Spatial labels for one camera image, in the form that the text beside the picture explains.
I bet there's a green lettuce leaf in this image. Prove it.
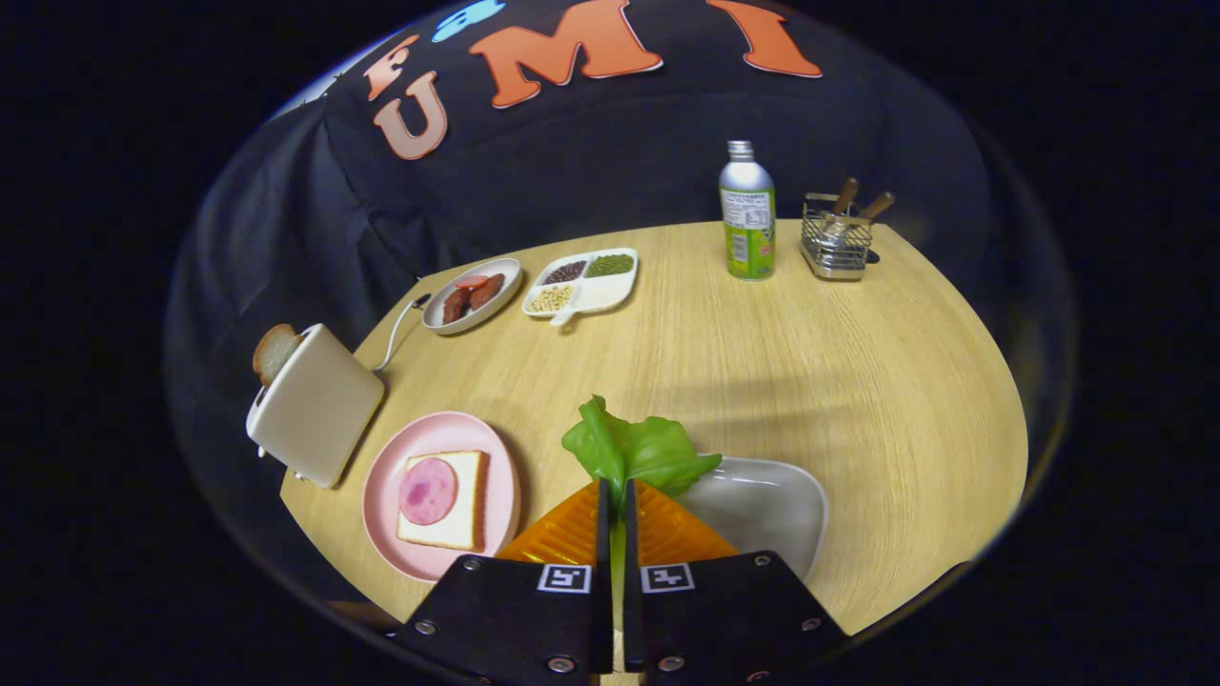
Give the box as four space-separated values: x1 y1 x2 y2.
560 395 723 611

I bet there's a white rectangular tray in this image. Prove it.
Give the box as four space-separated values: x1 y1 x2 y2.
672 457 828 582

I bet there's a black backdrop cloth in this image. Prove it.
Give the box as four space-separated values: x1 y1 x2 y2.
164 0 1080 620

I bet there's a toasted bread slice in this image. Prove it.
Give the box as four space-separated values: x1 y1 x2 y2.
252 323 303 387

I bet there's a white toaster cable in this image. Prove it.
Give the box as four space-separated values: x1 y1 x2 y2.
374 293 432 372

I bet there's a silver bottle with green label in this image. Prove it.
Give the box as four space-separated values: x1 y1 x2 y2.
719 140 777 281

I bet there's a cream white toaster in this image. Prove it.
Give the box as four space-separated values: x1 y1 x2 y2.
246 323 386 490

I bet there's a white bread slice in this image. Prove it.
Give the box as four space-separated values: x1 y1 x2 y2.
396 450 490 552

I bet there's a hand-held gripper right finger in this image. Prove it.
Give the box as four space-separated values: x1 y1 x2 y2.
621 479 849 686

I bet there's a white round plate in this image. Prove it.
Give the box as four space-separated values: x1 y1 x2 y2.
421 257 524 335

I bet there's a pink ham slice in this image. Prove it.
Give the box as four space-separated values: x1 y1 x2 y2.
398 457 459 526

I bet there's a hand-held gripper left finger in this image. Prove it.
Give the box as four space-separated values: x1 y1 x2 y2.
391 479 614 686

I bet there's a pink round plate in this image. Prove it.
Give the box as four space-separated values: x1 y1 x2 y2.
362 411 522 583

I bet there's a metal wire basket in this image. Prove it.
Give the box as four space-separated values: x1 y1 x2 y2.
801 193 874 281

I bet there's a white divided dish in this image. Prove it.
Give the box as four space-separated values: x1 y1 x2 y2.
521 248 639 328

